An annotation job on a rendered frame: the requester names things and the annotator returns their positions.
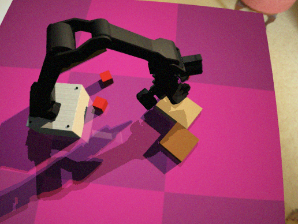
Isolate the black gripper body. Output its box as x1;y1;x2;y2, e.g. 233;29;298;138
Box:
136;74;189;110

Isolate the orange square block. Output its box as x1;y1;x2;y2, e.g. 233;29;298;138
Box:
159;122;199;163

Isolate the red square block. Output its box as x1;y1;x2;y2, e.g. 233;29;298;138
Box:
99;70;114;86
92;96;108;112

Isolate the orange long rectangular bar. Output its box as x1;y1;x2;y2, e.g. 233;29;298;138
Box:
60;48;107;73

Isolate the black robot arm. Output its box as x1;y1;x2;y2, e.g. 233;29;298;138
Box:
29;18;203;121

